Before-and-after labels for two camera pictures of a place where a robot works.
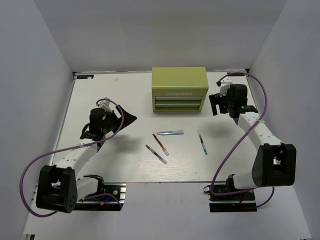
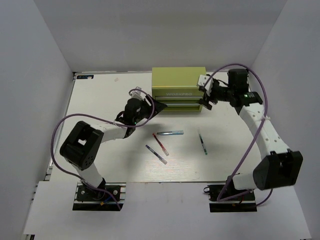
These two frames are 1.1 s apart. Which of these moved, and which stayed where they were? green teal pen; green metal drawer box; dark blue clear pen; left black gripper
Moved: left black gripper
Stayed: green teal pen; dark blue clear pen; green metal drawer box
